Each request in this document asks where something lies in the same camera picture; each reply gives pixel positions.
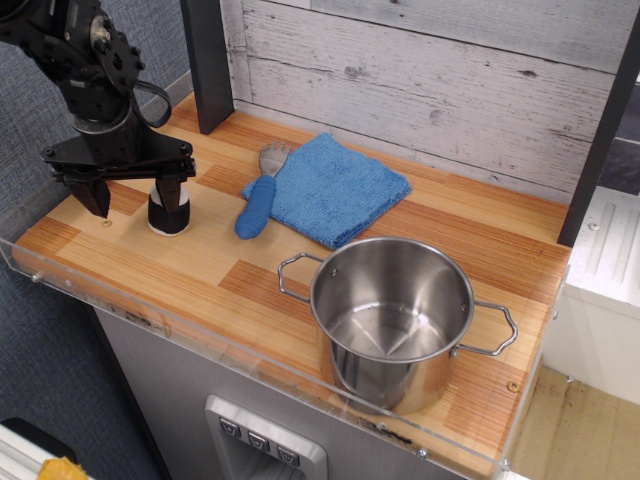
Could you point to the yellow object at corner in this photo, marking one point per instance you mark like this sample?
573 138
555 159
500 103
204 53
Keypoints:
61 469

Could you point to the grey toy cabinet front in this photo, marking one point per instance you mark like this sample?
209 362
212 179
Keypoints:
172 383

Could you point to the dark grey post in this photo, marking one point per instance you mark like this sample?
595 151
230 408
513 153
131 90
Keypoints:
206 45
613 112

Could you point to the dark grey right post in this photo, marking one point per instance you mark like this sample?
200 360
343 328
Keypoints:
613 112

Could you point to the plush sushi roll toy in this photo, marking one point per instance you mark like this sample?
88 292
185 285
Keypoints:
165 223

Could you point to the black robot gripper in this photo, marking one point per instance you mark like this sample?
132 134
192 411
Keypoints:
129 150

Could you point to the blue handled metal spork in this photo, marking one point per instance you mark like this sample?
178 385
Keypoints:
254 218

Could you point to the dark grey left post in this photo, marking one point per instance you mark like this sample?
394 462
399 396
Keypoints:
206 45

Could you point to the silver dispenser panel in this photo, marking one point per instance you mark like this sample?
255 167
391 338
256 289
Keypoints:
265 442

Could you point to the clear acrylic guard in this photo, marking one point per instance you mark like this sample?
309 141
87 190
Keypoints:
218 296

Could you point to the blue folded cloth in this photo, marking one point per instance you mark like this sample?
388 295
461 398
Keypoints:
331 194

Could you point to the white toy sink counter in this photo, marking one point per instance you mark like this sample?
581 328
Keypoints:
593 334

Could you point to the stainless steel pot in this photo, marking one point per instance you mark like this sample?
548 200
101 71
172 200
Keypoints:
391 315

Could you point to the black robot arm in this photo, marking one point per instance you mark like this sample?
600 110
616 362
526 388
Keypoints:
77 47

